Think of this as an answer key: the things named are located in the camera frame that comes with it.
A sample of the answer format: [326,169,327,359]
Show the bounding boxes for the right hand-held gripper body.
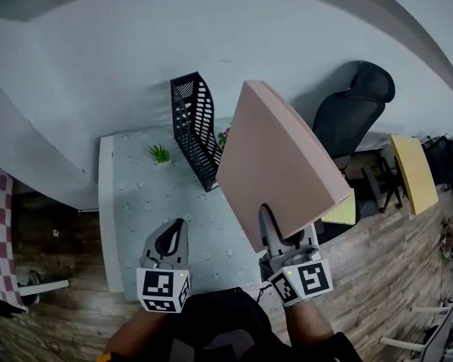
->
[260,244,334,308]

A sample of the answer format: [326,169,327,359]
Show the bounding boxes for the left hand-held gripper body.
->
[136,254,193,314]

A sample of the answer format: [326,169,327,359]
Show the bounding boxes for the pink folder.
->
[215,80,353,255]

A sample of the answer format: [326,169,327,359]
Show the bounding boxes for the black mesh file holder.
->
[169,71,225,194]

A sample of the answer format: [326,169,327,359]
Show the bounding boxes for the person's left forearm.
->
[104,307,174,358]

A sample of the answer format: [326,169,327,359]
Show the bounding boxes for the person's right forearm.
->
[285,299,335,349]

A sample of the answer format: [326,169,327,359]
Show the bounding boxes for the pale floral tablecloth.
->
[111,117,322,302]

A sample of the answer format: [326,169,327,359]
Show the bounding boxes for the white table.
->
[97,117,322,303]

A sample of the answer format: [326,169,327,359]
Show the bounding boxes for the person's black clothing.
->
[107,287,363,362]

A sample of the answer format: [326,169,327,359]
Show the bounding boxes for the small green potted plant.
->
[149,143,172,167]

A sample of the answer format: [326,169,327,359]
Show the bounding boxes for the potted pink flowers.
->
[217,126,232,152]

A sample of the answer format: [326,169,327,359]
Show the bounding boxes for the yellow-top desk with black legs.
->
[362,133,439,216]

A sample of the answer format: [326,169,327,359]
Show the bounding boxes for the black high-back office chair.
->
[311,60,396,241]

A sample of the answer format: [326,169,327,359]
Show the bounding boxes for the dark computer monitor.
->
[422,303,453,362]

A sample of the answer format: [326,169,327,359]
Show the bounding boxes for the black mesh office chair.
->
[423,127,453,192]

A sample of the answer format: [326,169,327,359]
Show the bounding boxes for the white desk frame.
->
[379,294,453,354]

